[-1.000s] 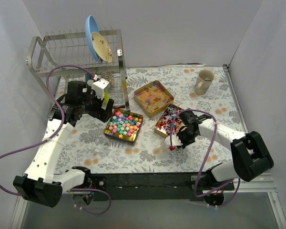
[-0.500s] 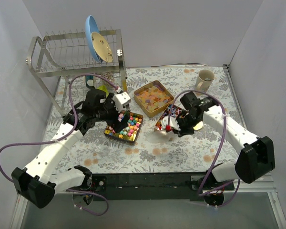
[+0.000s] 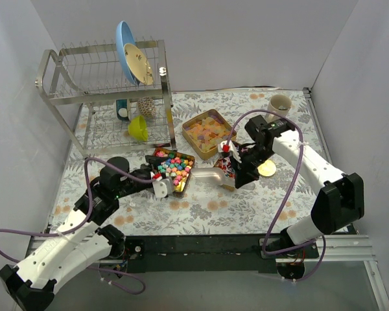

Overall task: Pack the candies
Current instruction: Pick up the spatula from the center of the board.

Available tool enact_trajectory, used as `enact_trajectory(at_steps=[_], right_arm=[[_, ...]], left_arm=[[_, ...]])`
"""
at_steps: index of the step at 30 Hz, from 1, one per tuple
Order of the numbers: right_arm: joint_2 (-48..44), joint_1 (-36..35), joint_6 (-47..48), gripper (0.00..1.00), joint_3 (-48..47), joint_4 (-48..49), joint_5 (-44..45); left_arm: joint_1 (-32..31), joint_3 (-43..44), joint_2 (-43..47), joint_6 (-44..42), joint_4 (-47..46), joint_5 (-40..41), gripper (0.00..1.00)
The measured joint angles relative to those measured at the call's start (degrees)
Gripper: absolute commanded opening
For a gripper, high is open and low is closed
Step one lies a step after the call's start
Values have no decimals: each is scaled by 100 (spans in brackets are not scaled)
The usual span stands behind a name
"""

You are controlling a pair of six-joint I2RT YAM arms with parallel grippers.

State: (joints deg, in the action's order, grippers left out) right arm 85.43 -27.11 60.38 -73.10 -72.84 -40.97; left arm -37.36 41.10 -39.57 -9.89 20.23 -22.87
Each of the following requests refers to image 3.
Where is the steel dish rack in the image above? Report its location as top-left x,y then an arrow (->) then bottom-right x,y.
35,40 -> 176,157

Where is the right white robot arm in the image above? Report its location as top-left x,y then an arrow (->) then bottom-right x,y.
231,115 -> 364,258

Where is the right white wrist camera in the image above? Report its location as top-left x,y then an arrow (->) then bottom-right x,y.
217,140 -> 242,163

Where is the blue plate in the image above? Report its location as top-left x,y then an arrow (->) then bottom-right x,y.
115,21 -> 139,86

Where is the gold tin of lollipops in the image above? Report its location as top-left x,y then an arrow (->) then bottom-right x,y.
213,140 -> 255,192

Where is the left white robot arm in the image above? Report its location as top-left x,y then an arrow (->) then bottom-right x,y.
0,156 -> 174,310

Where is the gold round jar lid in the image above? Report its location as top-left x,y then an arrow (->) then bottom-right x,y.
257,159 -> 277,177

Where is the patterned ceramic cup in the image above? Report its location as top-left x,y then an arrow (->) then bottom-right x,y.
137,97 -> 156,119

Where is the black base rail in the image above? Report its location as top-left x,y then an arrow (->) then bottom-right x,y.
112,233 -> 319,273

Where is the clear round candy jar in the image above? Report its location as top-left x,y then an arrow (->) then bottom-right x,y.
119,195 -> 142,210

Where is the aluminium frame rail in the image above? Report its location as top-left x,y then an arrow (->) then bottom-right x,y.
22,235 -> 389,311

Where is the blue white mug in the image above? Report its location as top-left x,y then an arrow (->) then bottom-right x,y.
114,99 -> 129,121

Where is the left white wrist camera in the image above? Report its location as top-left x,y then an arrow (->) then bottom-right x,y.
152,173 -> 174,198

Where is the cream floral plate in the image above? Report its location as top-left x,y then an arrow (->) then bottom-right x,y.
125,43 -> 154,85

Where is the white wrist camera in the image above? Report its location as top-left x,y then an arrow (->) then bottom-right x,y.
152,173 -> 174,198
217,140 -> 242,163

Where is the gold tin of gummy candies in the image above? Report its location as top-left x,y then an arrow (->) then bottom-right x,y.
182,109 -> 232,160

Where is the gold tin of star candies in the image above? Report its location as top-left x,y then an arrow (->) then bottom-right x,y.
151,147 -> 195,198

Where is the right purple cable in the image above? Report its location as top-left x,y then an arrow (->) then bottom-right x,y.
220,109 -> 327,282

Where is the beige ceramic mug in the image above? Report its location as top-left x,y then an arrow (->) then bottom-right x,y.
266,94 -> 292,122

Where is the lime green bowl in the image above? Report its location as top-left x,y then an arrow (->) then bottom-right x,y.
128,115 -> 148,141

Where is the floral table mat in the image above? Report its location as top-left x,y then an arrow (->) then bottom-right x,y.
48,89 -> 326,236

